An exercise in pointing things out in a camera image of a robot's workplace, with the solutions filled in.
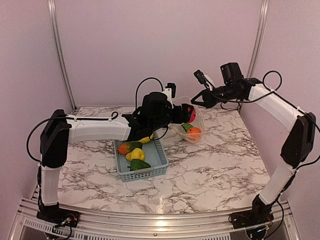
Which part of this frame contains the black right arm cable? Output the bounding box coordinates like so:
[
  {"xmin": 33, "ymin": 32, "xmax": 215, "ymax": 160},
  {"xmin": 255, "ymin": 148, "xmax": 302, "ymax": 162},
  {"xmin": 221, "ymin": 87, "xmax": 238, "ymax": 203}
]
[{"xmin": 262, "ymin": 70, "xmax": 282, "ymax": 95}]

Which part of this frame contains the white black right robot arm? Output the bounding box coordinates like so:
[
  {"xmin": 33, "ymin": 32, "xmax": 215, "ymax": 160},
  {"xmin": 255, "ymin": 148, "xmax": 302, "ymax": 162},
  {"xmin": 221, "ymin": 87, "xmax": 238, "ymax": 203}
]
[{"xmin": 190, "ymin": 62, "xmax": 320, "ymax": 229}]

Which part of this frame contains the green toy watermelon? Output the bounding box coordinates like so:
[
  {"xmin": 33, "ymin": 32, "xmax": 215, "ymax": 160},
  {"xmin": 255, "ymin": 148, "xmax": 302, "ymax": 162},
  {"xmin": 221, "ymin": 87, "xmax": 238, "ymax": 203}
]
[{"xmin": 181, "ymin": 123, "xmax": 193, "ymax": 132}]

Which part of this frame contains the clear zip top bag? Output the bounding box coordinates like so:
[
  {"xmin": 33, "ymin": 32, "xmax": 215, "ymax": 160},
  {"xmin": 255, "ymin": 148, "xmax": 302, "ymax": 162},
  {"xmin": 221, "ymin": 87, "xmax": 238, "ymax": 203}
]
[{"xmin": 171, "ymin": 105, "xmax": 205, "ymax": 143}]

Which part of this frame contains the green toy bell pepper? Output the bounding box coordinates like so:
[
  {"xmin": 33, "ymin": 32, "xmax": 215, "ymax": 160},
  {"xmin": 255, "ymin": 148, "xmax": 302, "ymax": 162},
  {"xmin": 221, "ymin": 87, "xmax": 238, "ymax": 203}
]
[{"xmin": 129, "ymin": 159, "xmax": 151, "ymax": 171}]

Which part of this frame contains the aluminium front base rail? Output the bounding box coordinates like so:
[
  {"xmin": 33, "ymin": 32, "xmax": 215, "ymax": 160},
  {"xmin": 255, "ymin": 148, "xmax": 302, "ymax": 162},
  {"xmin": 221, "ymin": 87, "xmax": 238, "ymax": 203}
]
[{"xmin": 7, "ymin": 197, "xmax": 302, "ymax": 240}]

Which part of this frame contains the green orange toy mango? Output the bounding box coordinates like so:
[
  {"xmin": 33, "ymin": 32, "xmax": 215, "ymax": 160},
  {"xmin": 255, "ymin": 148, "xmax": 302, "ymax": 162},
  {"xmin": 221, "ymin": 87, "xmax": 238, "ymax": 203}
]
[{"xmin": 117, "ymin": 141, "xmax": 143, "ymax": 155}]

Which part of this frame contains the aluminium frame post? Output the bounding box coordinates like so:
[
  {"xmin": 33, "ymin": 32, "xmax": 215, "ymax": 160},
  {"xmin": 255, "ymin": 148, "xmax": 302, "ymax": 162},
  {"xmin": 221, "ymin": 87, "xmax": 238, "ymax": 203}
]
[
  {"xmin": 239, "ymin": 0, "xmax": 270, "ymax": 111},
  {"xmin": 48, "ymin": 0, "xmax": 77, "ymax": 112}
]

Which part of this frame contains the aluminium right frame post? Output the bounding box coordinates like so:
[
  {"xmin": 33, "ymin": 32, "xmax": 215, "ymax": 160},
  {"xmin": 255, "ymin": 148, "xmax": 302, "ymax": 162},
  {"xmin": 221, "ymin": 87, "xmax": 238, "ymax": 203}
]
[{"xmin": 239, "ymin": 0, "xmax": 270, "ymax": 111}]

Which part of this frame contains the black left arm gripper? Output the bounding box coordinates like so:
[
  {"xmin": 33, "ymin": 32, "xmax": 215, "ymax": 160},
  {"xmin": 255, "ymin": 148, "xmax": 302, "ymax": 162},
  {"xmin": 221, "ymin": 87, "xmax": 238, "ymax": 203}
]
[{"xmin": 150, "ymin": 103, "xmax": 194, "ymax": 133}]

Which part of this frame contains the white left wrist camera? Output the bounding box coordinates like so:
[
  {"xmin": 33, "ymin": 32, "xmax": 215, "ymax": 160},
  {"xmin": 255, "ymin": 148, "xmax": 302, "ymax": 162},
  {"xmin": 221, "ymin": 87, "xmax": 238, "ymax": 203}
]
[{"xmin": 162, "ymin": 82, "xmax": 177, "ymax": 104}]

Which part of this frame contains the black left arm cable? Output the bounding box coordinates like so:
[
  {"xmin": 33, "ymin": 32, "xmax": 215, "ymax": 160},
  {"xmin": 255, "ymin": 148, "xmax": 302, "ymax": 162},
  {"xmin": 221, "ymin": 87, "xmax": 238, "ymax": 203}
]
[{"xmin": 135, "ymin": 76, "xmax": 165, "ymax": 111}]

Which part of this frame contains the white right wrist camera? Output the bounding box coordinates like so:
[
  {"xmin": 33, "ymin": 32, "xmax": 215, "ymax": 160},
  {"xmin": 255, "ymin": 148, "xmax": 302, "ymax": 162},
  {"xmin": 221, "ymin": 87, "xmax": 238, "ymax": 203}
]
[{"xmin": 193, "ymin": 69, "xmax": 215, "ymax": 91}]

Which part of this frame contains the orange toy orange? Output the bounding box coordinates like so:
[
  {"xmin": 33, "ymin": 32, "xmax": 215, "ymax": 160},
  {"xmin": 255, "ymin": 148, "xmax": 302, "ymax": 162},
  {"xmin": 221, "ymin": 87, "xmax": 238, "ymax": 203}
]
[{"xmin": 186, "ymin": 127, "xmax": 202, "ymax": 141}]

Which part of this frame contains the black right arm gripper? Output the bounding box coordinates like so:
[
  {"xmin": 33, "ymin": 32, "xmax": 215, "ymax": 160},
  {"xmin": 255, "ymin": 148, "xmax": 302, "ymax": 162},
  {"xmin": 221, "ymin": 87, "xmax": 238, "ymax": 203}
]
[{"xmin": 190, "ymin": 83, "xmax": 241, "ymax": 109}]

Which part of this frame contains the light blue perforated basket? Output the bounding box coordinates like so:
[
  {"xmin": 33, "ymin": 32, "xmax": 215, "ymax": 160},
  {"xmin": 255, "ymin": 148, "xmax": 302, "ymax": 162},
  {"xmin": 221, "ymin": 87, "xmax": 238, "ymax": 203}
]
[{"xmin": 113, "ymin": 133, "xmax": 169, "ymax": 182}]

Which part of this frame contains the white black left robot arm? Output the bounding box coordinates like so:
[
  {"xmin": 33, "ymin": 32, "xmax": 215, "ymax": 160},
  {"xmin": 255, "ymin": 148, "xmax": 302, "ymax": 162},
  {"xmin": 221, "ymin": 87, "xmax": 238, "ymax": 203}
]
[{"xmin": 37, "ymin": 91, "xmax": 193, "ymax": 223}]

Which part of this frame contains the yellow toy banana bunch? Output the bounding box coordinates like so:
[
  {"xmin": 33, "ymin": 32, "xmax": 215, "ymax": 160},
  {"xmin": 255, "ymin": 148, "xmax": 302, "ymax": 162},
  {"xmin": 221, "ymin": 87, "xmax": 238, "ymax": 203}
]
[{"xmin": 138, "ymin": 133, "xmax": 154, "ymax": 144}]

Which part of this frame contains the red toy apple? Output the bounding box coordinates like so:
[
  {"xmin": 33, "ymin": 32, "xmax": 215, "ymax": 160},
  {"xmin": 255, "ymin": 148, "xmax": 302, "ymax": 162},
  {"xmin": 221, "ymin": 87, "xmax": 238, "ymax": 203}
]
[{"xmin": 187, "ymin": 107, "xmax": 196, "ymax": 124}]

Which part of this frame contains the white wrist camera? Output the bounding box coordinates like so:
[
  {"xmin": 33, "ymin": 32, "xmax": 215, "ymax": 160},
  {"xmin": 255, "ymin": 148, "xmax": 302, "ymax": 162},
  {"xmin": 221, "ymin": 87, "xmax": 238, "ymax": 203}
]
[
  {"xmin": 162, "ymin": 82, "xmax": 177, "ymax": 104},
  {"xmin": 193, "ymin": 69, "xmax": 215, "ymax": 91}
]

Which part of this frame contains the aluminium left frame post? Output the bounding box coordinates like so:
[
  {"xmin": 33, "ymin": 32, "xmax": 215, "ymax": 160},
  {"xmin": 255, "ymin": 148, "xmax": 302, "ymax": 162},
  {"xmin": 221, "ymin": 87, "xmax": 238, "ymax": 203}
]
[{"xmin": 48, "ymin": 0, "xmax": 77, "ymax": 112}]

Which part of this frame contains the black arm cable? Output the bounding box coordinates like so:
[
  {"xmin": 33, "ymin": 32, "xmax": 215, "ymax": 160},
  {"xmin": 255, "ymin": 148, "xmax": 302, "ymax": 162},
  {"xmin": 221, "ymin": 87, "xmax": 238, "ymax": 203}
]
[
  {"xmin": 135, "ymin": 76, "xmax": 165, "ymax": 111},
  {"xmin": 262, "ymin": 70, "xmax": 282, "ymax": 95}
]

